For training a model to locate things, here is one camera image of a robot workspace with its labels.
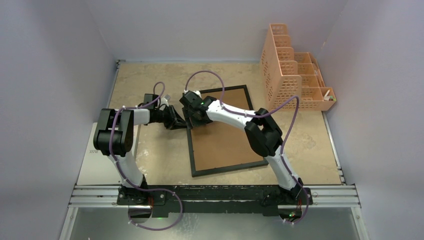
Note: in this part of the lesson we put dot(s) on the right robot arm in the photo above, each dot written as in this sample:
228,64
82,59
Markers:
263,134

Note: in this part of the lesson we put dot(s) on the orange plastic organizer basket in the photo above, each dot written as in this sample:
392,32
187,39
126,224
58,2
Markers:
292,79

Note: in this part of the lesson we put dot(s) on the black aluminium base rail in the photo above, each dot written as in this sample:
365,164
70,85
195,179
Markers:
267,200

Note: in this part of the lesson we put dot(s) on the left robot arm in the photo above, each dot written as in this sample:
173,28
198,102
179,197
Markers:
114,135

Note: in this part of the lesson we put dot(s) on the white sheet on table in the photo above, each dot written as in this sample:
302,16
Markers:
97,169

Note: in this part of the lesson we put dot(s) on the black picture frame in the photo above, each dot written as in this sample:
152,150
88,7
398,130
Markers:
228,169

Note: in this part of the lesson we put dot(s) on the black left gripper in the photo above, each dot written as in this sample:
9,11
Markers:
173,124

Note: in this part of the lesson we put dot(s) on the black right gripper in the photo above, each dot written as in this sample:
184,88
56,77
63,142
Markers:
195,117

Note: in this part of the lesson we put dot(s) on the small items in organizer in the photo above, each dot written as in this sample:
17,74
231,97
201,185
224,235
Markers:
328,96

